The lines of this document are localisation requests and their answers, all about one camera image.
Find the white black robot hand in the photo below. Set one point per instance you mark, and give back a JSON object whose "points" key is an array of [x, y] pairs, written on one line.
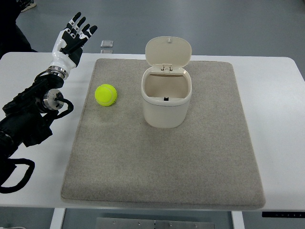
{"points": [[67, 51]]}

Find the yellow tennis ball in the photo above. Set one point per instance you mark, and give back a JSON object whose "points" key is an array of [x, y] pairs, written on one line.
{"points": [[105, 95]]}

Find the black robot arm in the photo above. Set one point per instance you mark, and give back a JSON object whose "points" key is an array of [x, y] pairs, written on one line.
{"points": [[28, 119]]}

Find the clear floor plate near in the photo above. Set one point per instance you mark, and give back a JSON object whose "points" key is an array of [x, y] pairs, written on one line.
{"points": [[107, 51]]}

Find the clear floor plate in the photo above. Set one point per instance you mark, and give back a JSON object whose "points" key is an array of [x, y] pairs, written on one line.
{"points": [[106, 44], [107, 51]]}

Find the clear floor plate far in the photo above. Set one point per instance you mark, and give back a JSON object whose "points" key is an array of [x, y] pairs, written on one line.
{"points": [[106, 44]]}

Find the black white sneaker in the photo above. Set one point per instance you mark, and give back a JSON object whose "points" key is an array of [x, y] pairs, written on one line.
{"points": [[26, 5]]}

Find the cream bin with open lid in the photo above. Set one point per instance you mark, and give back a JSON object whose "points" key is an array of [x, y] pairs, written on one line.
{"points": [[166, 86]]}

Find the grey felt mat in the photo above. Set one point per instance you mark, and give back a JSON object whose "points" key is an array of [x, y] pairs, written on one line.
{"points": [[206, 162]]}

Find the white table leg left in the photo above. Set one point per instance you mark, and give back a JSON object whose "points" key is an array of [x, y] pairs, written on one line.
{"points": [[57, 218]]}

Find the white table leg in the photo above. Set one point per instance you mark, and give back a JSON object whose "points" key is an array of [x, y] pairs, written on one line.
{"points": [[57, 218], [238, 220]]}

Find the grey metal plate under table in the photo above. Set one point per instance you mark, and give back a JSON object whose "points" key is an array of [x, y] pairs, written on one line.
{"points": [[119, 223]]}

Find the white table leg right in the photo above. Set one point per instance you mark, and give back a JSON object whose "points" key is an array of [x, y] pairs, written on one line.
{"points": [[238, 220]]}

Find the black table control panel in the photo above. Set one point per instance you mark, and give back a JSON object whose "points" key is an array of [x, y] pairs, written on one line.
{"points": [[283, 214]]}

